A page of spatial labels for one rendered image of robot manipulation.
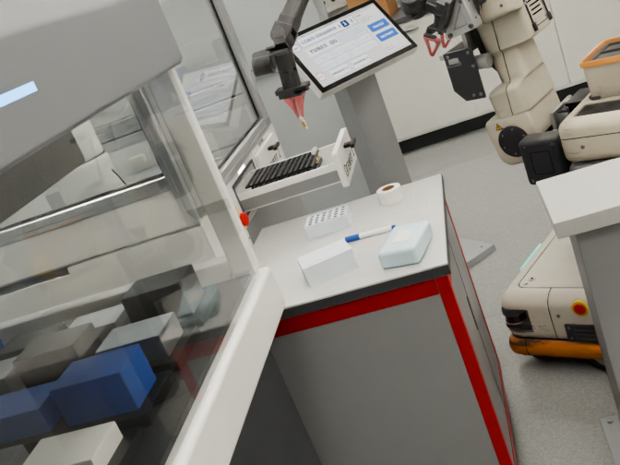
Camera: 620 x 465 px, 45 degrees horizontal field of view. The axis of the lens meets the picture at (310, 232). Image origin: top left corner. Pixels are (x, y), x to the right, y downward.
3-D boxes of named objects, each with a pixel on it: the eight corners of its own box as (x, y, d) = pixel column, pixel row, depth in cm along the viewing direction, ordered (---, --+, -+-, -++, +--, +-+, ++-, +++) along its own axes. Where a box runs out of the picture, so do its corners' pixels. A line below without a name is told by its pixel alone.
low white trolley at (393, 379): (510, 384, 245) (441, 172, 221) (537, 525, 188) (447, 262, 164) (343, 422, 260) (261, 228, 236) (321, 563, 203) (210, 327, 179)
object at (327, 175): (350, 156, 246) (343, 139, 244) (342, 182, 223) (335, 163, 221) (240, 192, 257) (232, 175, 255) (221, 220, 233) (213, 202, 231)
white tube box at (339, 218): (351, 215, 215) (348, 204, 214) (351, 226, 207) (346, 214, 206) (312, 228, 218) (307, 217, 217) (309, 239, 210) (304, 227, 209)
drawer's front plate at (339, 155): (357, 157, 248) (345, 126, 244) (349, 186, 221) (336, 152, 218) (351, 159, 248) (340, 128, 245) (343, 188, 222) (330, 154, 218)
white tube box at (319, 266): (350, 256, 188) (343, 237, 186) (359, 267, 180) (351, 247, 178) (304, 276, 187) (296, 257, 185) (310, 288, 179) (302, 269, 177)
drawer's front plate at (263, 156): (284, 159, 285) (273, 132, 281) (269, 184, 258) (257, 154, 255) (280, 160, 285) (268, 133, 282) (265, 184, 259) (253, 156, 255)
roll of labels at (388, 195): (380, 208, 212) (375, 196, 210) (380, 200, 218) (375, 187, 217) (404, 200, 210) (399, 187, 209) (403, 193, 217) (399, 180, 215)
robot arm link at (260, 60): (282, 24, 222) (292, 37, 231) (245, 33, 225) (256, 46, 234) (286, 61, 220) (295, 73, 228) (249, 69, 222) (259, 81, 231)
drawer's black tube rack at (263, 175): (325, 166, 245) (318, 149, 243) (318, 184, 229) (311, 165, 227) (263, 186, 250) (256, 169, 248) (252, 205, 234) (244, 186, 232)
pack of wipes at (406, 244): (398, 241, 185) (392, 225, 184) (435, 234, 181) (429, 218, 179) (381, 270, 173) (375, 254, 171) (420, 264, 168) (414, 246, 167)
